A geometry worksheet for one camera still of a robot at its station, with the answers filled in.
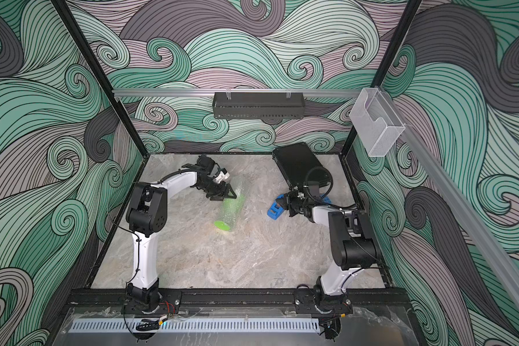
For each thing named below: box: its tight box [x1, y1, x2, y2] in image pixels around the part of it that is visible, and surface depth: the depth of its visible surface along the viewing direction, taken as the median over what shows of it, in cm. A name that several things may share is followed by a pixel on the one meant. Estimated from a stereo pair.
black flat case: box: [271, 142, 333, 189], surface depth 116 cm
